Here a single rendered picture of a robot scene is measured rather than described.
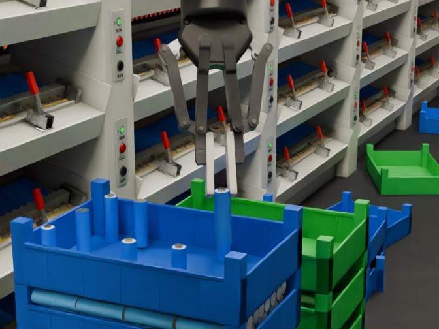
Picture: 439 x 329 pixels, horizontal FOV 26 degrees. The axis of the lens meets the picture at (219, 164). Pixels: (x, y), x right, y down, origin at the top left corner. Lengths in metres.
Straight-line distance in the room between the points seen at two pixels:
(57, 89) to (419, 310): 0.93
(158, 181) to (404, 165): 1.41
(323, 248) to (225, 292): 0.30
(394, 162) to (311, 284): 1.85
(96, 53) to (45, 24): 0.17
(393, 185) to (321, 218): 1.36
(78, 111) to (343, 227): 0.49
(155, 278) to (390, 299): 1.13
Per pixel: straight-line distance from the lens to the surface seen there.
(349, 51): 2.94
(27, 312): 1.20
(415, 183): 2.88
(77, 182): 1.73
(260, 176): 2.34
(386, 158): 3.15
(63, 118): 1.60
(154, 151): 1.97
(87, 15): 1.61
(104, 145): 1.68
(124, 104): 1.72
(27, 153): 1.50
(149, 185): 1.87
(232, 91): 1.06
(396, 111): 3.54
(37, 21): 1.49
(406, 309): 2.10
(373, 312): 2.08
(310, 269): 1.33
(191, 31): 1.07
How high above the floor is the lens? 0.85
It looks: 16 degrees down
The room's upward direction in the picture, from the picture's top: straight up
